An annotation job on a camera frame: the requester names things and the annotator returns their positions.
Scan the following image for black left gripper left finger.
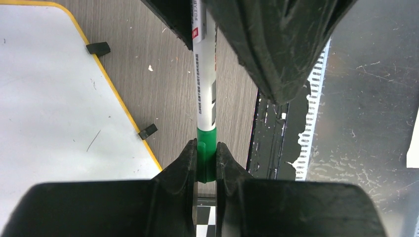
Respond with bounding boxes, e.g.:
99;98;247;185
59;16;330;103
2;140;197;237

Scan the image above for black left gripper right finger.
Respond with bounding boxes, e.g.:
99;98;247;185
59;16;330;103
216;143;386;237

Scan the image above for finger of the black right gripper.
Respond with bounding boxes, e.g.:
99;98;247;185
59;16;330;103
205;0;354;105
141;0;193;50

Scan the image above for white green marker pen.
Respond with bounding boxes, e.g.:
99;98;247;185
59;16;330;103
191;0;217;131

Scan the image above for black white chessboard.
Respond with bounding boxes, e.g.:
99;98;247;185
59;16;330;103
196;197;217;237

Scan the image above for green marker cap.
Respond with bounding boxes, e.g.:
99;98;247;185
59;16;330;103
197;128;217;183

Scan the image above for yellow framed whiteboard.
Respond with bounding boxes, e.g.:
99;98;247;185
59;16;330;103
0;0;161;225

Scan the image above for aluminium front rail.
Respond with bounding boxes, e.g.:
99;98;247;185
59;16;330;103
292;40;331;181

